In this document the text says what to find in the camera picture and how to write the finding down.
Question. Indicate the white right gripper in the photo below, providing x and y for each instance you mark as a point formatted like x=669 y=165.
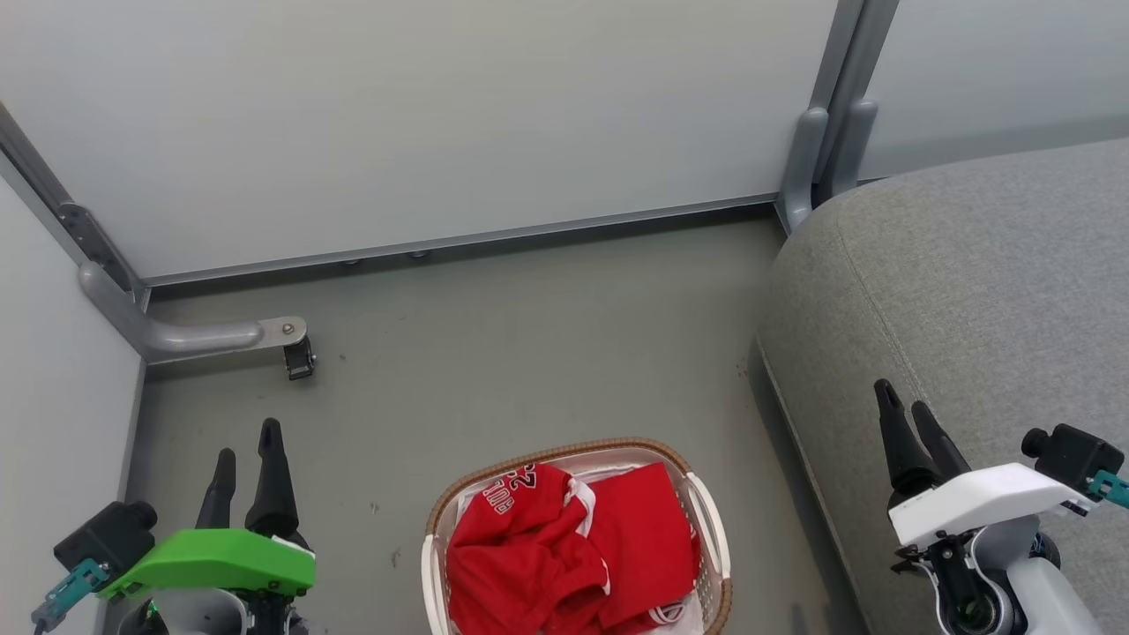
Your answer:
x=979 y=501

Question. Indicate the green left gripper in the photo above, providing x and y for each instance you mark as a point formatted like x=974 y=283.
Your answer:
x=216 y=560

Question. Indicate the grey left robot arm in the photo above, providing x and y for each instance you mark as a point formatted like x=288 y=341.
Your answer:
x=198 y=616

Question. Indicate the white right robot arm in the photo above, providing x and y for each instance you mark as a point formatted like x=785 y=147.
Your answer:
x=1036 y=578

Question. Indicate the grey fabric sofa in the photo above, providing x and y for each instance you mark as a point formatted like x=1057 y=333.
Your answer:
x=961 y=300

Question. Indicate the red jersey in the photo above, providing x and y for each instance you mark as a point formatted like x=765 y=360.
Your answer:
x=564 y=556

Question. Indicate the black caster wheel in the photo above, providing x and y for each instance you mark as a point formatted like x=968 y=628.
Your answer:
x=300 y=359

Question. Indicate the grey metal partition foot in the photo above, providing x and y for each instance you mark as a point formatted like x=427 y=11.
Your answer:
x=190 y=337

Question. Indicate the white wicker-rimmed laundry basket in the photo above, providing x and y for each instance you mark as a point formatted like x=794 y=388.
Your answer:
x=716 y=538

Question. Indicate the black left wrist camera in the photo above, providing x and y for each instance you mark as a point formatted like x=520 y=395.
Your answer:
x=106 y=538

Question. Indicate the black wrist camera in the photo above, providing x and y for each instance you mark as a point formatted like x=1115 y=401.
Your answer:
x=1072 y=457
x=106 y=538

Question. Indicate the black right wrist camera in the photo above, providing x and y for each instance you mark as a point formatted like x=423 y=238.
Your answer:
x=1072 y=457

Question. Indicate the teal right camera connector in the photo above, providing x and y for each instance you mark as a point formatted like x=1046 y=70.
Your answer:
x=1110 y=489

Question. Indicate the teal camera connector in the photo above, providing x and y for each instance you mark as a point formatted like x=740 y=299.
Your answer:
x=71 y=593
x=1110 y=489

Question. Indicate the teal left camera connector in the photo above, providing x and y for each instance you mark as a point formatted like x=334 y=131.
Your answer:
x=71 y=593

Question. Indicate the grey partition side frame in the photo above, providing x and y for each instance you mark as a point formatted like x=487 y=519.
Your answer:
x=75 y=229

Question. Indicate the grey partition corner post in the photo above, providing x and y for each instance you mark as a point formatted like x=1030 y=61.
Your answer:
x=829 y=132

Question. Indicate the grey partition bottom rail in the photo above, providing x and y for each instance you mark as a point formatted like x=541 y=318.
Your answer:
x=459 y=240

